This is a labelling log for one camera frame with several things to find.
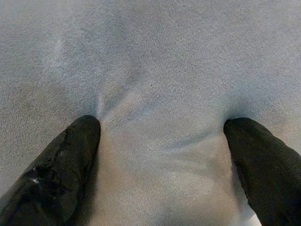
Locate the grey plush pillow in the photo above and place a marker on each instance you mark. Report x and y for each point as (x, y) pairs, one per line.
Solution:
(150, 58)

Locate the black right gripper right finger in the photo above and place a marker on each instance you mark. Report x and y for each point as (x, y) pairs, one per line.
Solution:
(270, 174)

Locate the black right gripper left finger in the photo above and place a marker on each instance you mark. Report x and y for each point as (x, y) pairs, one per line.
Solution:
(54, 174)

